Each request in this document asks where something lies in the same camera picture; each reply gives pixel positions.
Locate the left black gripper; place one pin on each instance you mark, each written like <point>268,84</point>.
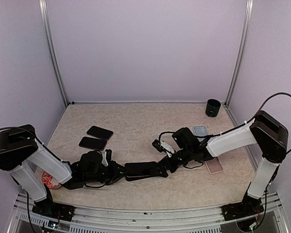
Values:
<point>116,175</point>

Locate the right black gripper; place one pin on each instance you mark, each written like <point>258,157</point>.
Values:
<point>162,164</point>

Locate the black phone case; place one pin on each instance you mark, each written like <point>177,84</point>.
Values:
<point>140,169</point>

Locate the purple smartphone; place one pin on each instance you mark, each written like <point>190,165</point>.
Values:
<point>131,178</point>

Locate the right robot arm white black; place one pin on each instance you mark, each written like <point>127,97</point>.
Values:
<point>262,131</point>

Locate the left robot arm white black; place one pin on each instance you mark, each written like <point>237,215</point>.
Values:
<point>20,147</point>

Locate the light blue phone case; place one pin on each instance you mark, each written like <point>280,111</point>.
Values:
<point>200,131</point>

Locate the pink phone case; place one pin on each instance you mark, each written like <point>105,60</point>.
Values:
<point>214,166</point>

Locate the black smartphone near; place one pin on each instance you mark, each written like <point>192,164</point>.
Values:
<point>93,143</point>

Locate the black smartphone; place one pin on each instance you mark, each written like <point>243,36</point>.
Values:
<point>100,133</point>
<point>93,143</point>

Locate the black smartphone far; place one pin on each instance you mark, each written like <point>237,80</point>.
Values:
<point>100,133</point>

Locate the red white patterned dish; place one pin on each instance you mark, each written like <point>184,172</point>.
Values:
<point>49,181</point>

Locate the dark green cup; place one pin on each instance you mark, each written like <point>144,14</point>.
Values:
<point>212,108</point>

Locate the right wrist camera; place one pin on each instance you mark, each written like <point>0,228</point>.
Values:
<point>162,146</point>

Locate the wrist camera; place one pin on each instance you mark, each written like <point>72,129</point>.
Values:
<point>162,146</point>
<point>106,157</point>

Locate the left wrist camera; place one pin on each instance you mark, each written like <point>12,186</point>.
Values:
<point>106,157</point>

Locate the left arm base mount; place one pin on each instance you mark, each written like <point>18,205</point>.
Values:
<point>55,210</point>

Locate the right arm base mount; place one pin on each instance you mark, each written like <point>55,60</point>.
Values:
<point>241,209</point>

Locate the front aluminium rail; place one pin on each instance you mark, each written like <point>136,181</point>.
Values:
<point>188,220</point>

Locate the right aluminium frame post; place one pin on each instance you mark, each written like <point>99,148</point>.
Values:
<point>241,52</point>

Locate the aluminium frame post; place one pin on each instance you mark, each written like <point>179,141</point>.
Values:
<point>51,50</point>
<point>241,52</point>

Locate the left aluminium frame post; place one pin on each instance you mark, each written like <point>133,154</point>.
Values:
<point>51,50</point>

